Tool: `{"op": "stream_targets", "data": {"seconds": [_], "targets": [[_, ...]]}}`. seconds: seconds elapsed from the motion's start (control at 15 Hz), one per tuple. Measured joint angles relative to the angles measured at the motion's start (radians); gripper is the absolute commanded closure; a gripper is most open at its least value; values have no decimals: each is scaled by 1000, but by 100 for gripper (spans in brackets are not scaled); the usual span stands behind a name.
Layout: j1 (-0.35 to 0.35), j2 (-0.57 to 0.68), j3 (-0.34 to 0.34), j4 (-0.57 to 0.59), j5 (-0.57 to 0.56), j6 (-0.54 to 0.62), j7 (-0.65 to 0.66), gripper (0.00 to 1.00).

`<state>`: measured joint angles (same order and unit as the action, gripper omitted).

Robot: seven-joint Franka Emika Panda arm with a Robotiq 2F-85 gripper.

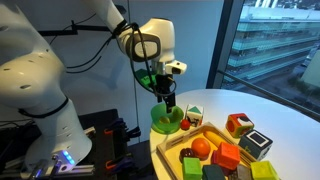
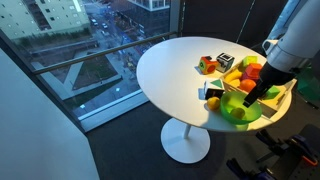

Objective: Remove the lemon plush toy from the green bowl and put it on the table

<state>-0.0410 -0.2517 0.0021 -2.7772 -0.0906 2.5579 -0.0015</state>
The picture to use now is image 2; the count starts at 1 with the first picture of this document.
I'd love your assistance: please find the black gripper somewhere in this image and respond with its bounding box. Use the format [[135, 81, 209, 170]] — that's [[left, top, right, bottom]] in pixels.
[[243, 61, 296, 108]]

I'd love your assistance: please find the yellow lemon plush toy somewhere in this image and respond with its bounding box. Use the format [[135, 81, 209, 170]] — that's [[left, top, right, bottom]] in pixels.
[[230, 107, 247, 120], [206, 96, 222, 112]]

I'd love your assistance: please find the orange fruit toy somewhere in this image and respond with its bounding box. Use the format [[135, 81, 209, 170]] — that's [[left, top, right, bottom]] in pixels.
[[239, 78, 257, 94]]

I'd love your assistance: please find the green plastic bowl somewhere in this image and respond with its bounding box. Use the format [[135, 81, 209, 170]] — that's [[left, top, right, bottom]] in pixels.
[[220, 90, 264, 126]]

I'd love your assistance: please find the yellow banana toy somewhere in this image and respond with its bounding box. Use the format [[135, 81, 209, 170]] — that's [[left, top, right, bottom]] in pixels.
[[224, 68, 244, 89]]

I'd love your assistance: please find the black and white toy cube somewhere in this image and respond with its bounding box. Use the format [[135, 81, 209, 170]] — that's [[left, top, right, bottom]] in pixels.
[[215, 52, 236, 74]]

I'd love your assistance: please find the orange and green toy cube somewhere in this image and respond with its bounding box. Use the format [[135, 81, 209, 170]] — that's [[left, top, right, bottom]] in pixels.
[[198, 55, 219, 76]]

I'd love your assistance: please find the wooden slatted tray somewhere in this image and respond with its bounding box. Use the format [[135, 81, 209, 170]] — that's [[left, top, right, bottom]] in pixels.
[[220, 56, 298, 119]]

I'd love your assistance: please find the pink soft block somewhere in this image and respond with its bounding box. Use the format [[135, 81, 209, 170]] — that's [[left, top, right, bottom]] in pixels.
[[241, 71, 253, 82]]

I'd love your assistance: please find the orange red soft block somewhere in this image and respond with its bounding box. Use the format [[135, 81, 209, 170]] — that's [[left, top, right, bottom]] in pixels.
[[244, 63, 264, 80]]

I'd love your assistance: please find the lime yellow soft block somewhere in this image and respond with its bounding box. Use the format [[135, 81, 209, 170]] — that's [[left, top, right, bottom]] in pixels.
[[242, 55, 259, 68]]

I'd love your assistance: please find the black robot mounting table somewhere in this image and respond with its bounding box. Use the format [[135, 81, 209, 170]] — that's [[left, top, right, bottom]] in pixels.
[[266, 123, 320, 180]]

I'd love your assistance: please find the white window sill ledge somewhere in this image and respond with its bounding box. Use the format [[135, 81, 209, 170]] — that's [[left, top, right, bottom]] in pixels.
[[77, 89, 150, 133]]

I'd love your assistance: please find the metal window railing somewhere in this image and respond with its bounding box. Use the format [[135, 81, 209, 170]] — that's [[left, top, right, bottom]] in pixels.
[[32, 31, 178, 75]]

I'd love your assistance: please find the pale building outside window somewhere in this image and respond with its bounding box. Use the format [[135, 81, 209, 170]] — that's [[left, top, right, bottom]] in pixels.
[[0, 0, 92, 40]]

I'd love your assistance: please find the green printed camera mount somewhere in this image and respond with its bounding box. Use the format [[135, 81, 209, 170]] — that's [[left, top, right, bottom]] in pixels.
[[295, 66, 320, 104]]

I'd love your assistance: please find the white table pedestal base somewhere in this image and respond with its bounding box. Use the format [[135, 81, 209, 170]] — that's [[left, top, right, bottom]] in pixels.
[[160, 117, 212, 164]]

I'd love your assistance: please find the dark window frame post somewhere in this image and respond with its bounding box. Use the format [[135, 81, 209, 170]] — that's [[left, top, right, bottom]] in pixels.
[[169, 0, 183, 35], [0, 29, 88, 134]]

